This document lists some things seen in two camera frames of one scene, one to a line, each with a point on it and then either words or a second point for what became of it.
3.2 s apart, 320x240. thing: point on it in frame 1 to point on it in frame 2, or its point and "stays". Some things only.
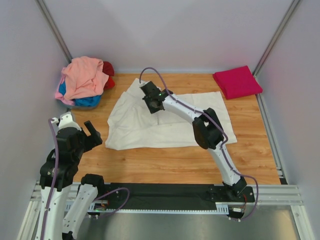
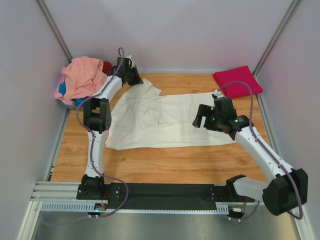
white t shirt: (131, 126) stays
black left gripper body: (87, 142) to (132, 79)
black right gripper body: (152, 109) to (212, 122)
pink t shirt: (59, 96) stays
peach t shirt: (84, 77) stays
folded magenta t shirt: (237, 82) stays
